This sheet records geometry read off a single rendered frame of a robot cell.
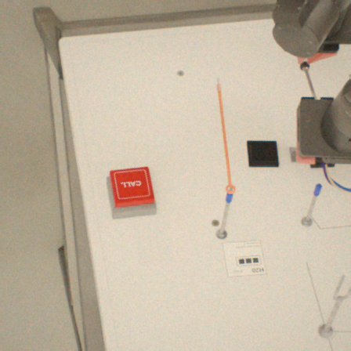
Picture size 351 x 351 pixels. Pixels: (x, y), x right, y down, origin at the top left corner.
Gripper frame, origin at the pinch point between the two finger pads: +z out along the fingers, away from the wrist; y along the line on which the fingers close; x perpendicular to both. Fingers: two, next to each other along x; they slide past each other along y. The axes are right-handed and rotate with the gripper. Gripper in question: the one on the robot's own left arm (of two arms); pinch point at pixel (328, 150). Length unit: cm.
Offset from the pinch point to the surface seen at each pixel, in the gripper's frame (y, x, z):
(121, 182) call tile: -24.5, -3.0, 7.8
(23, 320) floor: -46, -8, 132
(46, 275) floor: -41, 2, 127
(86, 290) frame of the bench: -29, -12, 45
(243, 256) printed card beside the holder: -9.1, -11.7, 8.2
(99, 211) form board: -27.1, -6.2, 10.3
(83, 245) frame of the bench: -30, -5, 42
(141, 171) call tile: -22.0, -1.4, 8.4
